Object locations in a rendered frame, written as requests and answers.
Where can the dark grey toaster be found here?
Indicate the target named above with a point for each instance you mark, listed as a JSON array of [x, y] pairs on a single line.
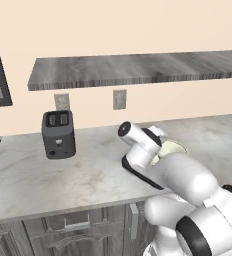
[[58, 140]]

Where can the grey wooden cabinet door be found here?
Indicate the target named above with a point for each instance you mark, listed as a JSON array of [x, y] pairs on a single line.
[[6, 240], [140, 223]]

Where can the grey wall outlet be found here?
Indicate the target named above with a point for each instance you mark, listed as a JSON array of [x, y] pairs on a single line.
[[62, 101], [119, 99]]

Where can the grey stone wall shelf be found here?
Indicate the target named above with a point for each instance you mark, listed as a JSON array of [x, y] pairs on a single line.
[[128, 68]]

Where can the grey wooden drawer front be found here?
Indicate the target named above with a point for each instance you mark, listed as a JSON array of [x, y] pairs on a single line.
[[101, 221]]

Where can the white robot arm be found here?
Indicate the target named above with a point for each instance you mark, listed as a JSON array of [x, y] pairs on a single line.
[[184, 173]]

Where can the pale green bowl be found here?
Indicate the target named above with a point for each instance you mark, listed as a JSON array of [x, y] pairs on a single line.
[[169, 148]]

